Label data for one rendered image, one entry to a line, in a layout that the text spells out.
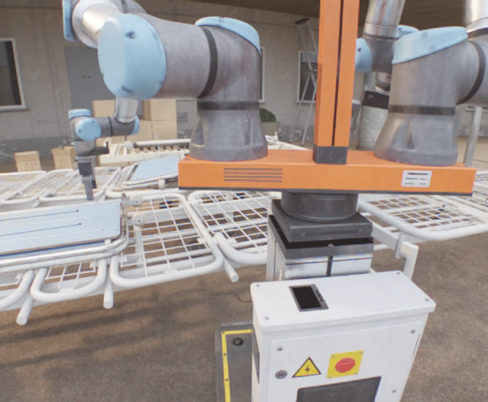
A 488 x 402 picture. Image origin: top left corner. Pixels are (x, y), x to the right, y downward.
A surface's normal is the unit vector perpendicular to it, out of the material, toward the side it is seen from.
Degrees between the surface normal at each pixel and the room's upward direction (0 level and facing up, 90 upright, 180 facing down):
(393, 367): 90
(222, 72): 109
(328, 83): 90
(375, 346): 90
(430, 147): 72
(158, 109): 90
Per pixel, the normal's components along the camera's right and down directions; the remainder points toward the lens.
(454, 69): 0.08, 0.32
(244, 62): 0.63, 0.25
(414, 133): -0.56, -0.04
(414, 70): -0.73, 0.22
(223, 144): -0.03, 0.02
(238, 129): 0.35, 0.00
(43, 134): 0.38, 0.29
